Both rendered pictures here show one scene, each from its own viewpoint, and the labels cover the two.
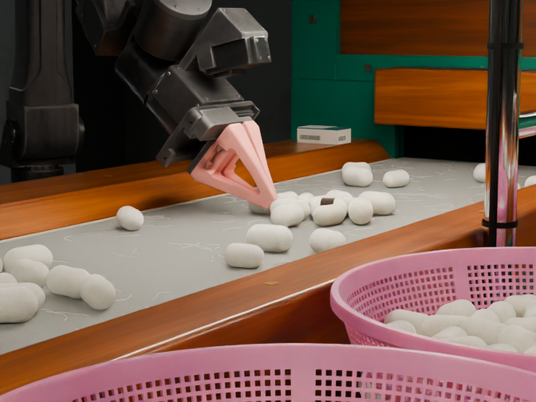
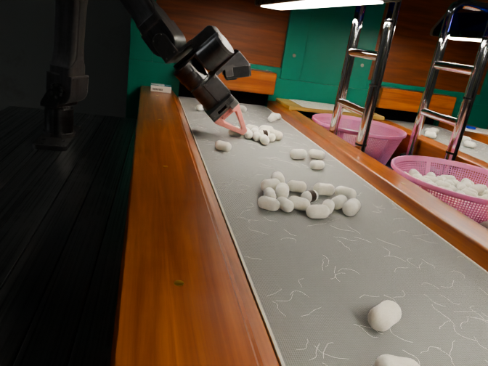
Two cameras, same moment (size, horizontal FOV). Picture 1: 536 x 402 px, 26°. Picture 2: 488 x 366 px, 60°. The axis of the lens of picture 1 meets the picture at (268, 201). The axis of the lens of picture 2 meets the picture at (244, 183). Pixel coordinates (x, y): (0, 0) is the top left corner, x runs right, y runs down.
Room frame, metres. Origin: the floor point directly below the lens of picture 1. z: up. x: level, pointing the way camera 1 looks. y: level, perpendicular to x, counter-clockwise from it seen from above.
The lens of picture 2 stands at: (0.41, 0.70, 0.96)
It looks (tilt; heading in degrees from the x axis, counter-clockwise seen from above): 19 degrees down; 312
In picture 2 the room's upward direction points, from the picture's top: 9 degrees clockwise
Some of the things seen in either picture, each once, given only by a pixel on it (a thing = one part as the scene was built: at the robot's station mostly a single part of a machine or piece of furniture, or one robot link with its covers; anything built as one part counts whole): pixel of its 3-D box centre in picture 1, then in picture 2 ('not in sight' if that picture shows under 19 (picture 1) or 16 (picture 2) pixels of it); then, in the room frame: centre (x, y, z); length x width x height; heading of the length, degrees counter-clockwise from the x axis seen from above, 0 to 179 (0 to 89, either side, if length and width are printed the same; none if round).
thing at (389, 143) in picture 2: not in sight; (354, 140); (0.99, -0.41, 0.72); 0.27 x 0.27 x 0.10
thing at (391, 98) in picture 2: not in sight; (413, 101); (1.03, -0.84, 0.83); 0.30 x 0.06 x 0.07; 57
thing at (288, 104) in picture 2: not in sight; (329, 108); (1.17, -0.53, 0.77); 0.33 x 0.15 x 0.01; 57
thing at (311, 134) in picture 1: (324, 135); (160, 88); (1.48, -0.07, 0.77); 0.06 x 0.04 x 0.02; 57
